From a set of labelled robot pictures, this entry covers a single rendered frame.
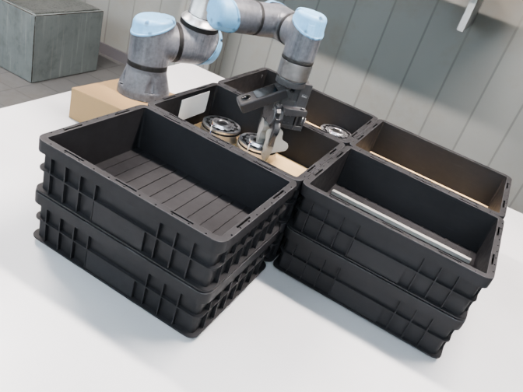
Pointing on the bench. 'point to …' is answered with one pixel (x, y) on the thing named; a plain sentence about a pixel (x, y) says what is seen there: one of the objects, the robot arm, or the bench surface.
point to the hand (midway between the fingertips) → (259, 152)
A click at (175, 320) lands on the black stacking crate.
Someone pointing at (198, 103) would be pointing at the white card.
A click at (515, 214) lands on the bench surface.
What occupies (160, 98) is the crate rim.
